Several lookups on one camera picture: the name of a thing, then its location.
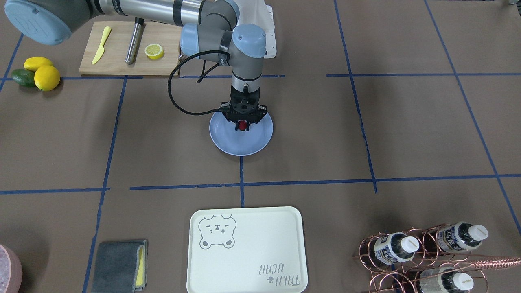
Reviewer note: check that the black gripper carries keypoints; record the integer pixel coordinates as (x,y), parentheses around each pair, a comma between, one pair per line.
(261,110)

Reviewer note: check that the red strawberry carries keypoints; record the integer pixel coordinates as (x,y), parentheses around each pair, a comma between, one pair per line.
(242,125)

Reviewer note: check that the blue plastic plate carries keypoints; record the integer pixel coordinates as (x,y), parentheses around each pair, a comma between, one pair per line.
(240,143)

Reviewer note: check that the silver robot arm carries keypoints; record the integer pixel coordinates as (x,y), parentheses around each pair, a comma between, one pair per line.
(214,31)

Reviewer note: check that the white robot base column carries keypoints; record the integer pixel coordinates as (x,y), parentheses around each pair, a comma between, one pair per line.
(266,21)

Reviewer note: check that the half lemon slice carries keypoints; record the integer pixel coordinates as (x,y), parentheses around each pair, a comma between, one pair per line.
(154,51)

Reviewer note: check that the cream bear serving tray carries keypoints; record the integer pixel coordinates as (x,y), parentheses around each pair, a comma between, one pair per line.
(247,250)

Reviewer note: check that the wooden cutting board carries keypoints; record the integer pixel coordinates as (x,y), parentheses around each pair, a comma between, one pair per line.
(116,47)

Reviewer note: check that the yellow plastic knife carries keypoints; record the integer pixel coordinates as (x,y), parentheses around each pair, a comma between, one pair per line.
(101,49)

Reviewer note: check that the grey folded cloth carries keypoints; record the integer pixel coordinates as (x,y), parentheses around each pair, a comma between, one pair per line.
(121,267)

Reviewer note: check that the dark tea bottle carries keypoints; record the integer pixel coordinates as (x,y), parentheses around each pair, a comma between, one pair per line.
(444,280)
(393,248)
(461,236)

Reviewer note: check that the large yellow lemon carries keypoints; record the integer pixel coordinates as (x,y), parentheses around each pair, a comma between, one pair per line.
(47,78)

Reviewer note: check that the small yellow lemon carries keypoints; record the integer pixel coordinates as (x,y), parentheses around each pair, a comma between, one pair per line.
(34,63)

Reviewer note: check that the green lime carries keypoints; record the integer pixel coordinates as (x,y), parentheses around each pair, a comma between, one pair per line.
(23,77)

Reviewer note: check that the dark tea bottle middle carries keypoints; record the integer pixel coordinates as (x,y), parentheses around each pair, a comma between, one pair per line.
(444,280)

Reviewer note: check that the pink bowl of ice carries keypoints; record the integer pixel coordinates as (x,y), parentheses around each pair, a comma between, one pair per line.
(10,271)

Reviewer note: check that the copper wire bottle rack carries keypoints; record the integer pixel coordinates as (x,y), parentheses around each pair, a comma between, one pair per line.
(404,277)

